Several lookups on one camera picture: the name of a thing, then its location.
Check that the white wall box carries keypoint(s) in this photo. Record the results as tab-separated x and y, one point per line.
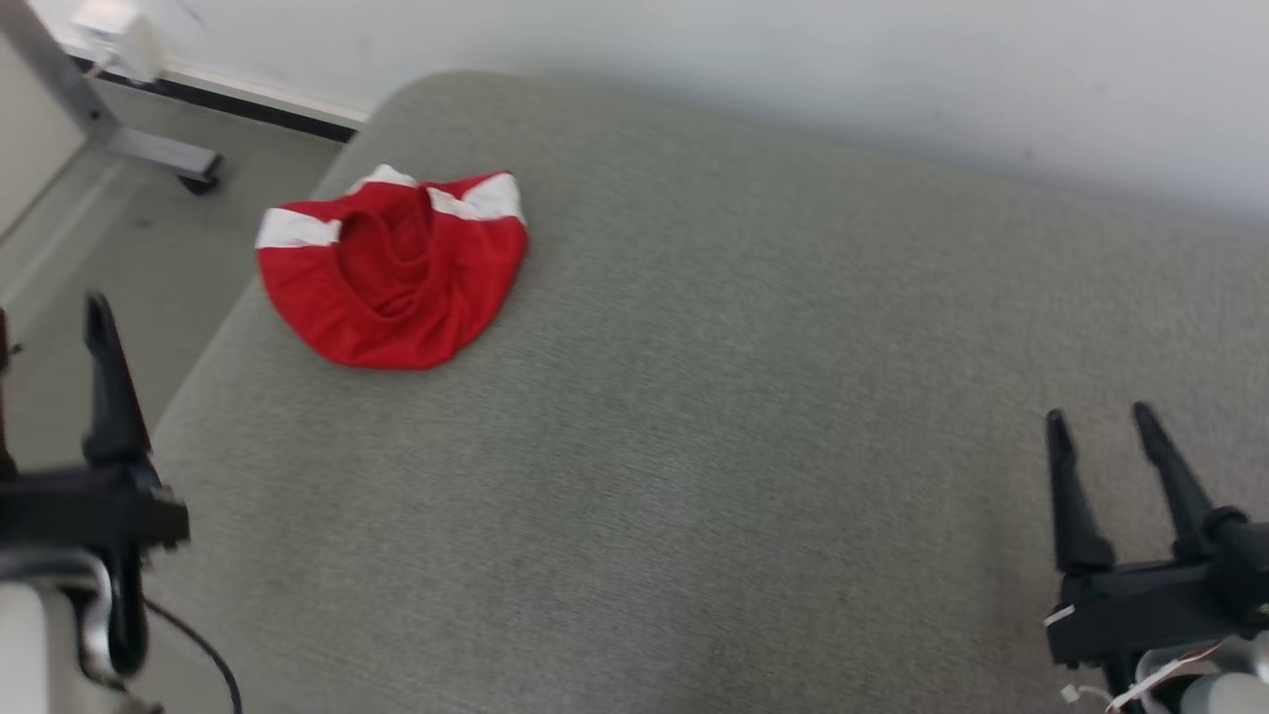
124	40

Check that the grey fabric sofa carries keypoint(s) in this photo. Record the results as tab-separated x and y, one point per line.
694	446

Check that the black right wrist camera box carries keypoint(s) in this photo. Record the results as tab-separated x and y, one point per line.
1244	560

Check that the dark wall baseboard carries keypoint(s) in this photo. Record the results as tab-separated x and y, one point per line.
258	107

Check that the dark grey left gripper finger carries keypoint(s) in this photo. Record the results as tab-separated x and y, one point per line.
114	397
4	397

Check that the red white-striped shorts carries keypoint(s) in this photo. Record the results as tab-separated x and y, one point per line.
397	307

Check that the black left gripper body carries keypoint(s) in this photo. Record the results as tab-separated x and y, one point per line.
89	511

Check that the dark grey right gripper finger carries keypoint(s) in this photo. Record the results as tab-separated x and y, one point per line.
1180	496
1076	506

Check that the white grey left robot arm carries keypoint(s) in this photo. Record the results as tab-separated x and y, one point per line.
40	635

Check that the grey metal table leg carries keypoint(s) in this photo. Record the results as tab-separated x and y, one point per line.
79	109

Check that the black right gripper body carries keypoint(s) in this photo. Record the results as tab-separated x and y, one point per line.
1140	610

